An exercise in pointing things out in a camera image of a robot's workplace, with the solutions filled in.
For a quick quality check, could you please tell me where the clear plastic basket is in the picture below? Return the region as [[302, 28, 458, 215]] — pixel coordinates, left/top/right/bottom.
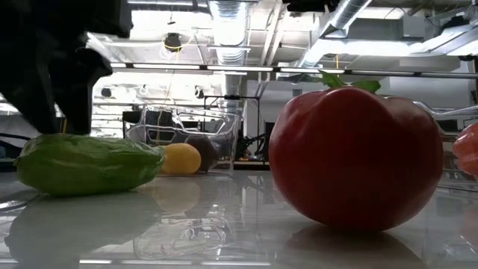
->
[[125, 105, 242, 176], [412, 99, 478, 194]]

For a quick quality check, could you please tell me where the dark maroon fruit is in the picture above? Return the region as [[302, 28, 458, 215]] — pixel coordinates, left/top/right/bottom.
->
[[186, 134, 221, 173]]

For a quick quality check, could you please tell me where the silver ventilation duct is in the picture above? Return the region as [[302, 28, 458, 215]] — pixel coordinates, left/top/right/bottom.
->
[[207, 0, 250, 96], [297, 0, 374, 70]]

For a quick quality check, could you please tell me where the red bell pepper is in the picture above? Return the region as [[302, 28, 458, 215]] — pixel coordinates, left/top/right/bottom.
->
[[452, 123, 478, 176]]

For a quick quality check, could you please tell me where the horizontal overhead frame bar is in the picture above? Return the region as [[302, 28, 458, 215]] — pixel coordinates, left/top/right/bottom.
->
[[110, 61, 478, 79]]

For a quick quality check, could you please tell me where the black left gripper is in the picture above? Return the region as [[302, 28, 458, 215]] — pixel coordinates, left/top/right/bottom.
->
[[0, 0, 134, 135]]

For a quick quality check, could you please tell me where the yellow lemon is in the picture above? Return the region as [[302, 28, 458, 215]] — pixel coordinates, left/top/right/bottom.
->
[[161, 143, 202, 176]]

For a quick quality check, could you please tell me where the green squash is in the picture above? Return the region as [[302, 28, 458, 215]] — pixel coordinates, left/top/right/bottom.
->
[[13, 133, 165, 197]]

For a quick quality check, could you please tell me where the black overhead camera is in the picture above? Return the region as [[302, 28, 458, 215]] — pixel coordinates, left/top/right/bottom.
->
[[163, 32, 183, 53]]

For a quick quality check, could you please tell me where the red tomato green stem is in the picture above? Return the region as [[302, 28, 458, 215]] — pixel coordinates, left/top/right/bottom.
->
[[267, 70, 444, 232]]

